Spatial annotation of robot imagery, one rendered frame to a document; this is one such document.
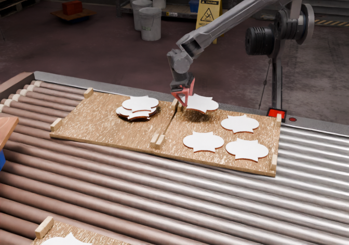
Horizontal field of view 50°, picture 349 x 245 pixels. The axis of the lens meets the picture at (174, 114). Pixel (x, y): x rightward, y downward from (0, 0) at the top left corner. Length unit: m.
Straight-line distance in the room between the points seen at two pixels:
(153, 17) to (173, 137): 3.64
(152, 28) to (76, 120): 3.55
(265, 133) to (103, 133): 0.60
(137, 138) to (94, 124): 0.20
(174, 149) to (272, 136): 0.37
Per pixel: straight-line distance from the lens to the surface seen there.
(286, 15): 1.93
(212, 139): 1.35
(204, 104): 1.43
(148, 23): 4.94
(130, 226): 1.08
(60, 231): 1.08
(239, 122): 1.45
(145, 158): 1.30
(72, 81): 1.88
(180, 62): 1.29
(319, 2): 5.96
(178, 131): 1.40
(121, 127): 1.43
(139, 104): 1.49
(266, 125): 1.47
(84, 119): 1.51
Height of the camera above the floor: 1.71
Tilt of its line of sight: 31 degrees down
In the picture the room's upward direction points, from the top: straight up
